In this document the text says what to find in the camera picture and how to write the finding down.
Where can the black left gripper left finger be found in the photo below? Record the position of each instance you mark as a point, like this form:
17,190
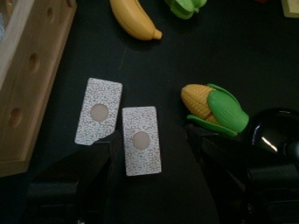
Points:
70,186

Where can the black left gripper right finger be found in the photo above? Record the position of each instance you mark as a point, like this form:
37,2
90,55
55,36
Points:
249,192

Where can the green toy starfruit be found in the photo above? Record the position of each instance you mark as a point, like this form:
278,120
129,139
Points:
185,7

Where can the white speckled rectangular toy slice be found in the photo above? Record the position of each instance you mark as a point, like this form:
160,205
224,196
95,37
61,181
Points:
141,157
99,96

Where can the black round toy pan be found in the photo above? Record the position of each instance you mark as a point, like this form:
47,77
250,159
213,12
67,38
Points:
277,131

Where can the yellow corn with green husk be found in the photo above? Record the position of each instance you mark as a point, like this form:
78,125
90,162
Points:
218,109

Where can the wooden crate with round holes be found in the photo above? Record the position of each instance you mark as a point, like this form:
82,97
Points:
31,87

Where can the yellow toy banana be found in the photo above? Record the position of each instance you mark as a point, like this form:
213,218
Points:
133,17

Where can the yellow rectangular block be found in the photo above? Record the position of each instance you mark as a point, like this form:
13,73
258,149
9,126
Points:
292,8

